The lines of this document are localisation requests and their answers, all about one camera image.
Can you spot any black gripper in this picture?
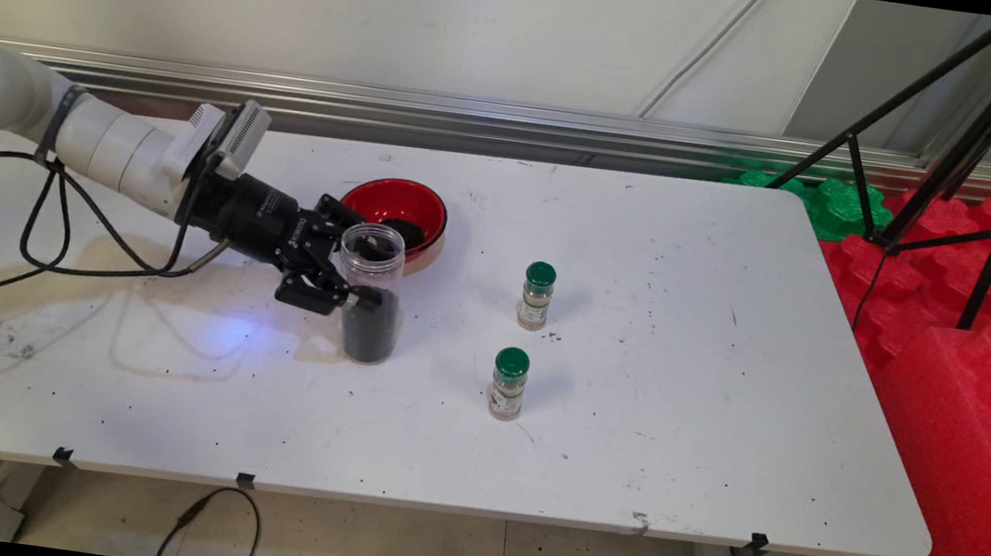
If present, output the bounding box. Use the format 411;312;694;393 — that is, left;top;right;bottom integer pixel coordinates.
184;168;397;322

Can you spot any black grains pile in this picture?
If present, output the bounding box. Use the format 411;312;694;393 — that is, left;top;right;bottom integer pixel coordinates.
383;217;428;247

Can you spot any spice bottle with green cap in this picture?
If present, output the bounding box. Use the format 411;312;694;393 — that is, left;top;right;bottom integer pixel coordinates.
515;259;560;334
484;345;533;423

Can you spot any white wall cable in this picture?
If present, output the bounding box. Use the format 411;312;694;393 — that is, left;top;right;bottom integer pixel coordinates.
637;0;770;132

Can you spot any clear jar with black grains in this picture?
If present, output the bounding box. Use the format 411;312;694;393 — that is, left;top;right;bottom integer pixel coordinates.
325;219;413;369

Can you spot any black tripod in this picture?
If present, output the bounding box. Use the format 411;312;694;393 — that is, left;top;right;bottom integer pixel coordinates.
749;0;991;334

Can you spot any black cable strap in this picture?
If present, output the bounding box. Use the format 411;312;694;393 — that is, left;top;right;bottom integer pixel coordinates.
37;82;89;171

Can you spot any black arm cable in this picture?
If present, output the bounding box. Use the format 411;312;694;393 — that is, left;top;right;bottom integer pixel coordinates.
0;150;237;339

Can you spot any large red foam block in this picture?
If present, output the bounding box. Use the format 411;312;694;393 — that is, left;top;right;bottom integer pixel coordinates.
851;301;991;556

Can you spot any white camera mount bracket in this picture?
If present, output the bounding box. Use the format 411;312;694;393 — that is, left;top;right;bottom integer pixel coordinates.
159;98;227;191

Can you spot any aluminium wall rail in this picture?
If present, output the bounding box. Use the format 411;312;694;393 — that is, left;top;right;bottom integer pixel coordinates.
0;38;991;207

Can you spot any red foam puzzle block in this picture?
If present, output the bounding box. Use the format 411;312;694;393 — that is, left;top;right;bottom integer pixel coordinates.
875;184;991;279
807;230;991;386

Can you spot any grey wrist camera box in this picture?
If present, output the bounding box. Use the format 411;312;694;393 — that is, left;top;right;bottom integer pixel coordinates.
207;95;274;185

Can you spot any green foam puzzle block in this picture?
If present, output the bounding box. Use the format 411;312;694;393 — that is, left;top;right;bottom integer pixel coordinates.
720;165;811;198
804;174;899;248

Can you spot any black looped floor cable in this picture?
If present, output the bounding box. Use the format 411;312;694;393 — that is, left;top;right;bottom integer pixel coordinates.
154;480;265;556

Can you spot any red bowl with black rim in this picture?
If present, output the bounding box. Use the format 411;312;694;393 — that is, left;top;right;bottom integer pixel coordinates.
332;171;453;280

